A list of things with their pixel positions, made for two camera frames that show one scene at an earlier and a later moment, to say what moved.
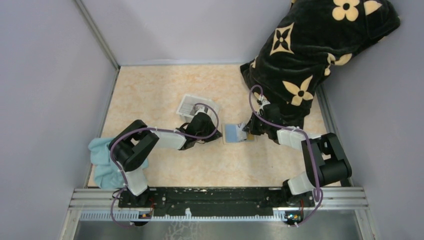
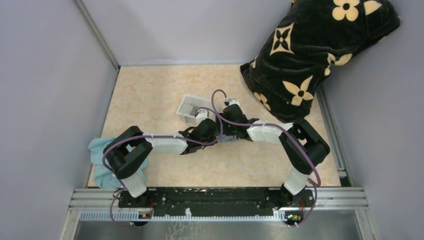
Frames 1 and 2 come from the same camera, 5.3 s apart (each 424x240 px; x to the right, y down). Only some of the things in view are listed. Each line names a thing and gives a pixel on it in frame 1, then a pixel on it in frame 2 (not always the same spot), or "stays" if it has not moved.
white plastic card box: (189, 101) stays
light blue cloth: (107, 174) stays
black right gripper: (250, 127) → (226, 131)
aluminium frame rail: (339, 199) stays
